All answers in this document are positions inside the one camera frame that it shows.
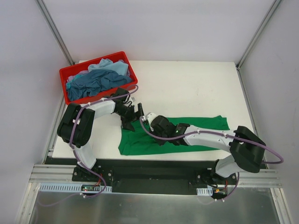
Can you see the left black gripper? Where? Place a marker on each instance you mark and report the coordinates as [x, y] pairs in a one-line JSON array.
[[130, 114]]

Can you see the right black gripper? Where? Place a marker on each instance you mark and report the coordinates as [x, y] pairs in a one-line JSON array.
[[160, 140]]

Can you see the green t shirt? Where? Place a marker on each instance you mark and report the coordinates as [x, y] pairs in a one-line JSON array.
[[138, 142]]

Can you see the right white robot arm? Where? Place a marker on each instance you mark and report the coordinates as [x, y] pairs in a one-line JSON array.
[[245, 149]]

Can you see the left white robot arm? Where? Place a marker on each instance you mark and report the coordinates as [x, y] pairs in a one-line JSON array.
[[75, 127]]

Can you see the light blue t shirt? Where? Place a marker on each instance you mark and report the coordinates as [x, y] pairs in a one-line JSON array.
[[106, 64]]

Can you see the dark blue t shirt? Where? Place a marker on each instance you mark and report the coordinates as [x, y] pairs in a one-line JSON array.
[[94, 82]]

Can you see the red plastic bin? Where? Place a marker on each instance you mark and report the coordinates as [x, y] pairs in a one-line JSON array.
[[83, 66]]

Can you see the lavender t shirt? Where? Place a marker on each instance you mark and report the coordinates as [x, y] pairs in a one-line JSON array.
[[71, 78]]

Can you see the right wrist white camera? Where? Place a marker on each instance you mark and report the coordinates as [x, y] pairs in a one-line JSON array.
[[148, 118]]

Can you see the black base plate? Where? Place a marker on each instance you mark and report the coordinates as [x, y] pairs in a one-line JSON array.
[[146, 176]]

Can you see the right white cable duct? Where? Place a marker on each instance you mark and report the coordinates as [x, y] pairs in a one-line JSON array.
[[204, 191]]

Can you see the white cable duct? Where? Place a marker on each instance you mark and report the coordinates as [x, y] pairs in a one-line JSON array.
[[74, 188], [204, 191]]

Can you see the left white cable duct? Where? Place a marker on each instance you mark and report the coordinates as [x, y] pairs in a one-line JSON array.
[[74, 188]]

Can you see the aluminium front rail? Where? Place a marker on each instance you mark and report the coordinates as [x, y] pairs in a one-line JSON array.
[[266, 178]]

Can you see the left aluminium frame post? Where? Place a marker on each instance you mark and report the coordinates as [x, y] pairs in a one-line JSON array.
[[54, 30]]

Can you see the aluminium frame post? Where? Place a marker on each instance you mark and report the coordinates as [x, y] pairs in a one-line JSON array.
[[54, 30], [265, 21]]

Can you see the right aluminium frame post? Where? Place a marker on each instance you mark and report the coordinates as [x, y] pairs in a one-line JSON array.
[[265, 21]]

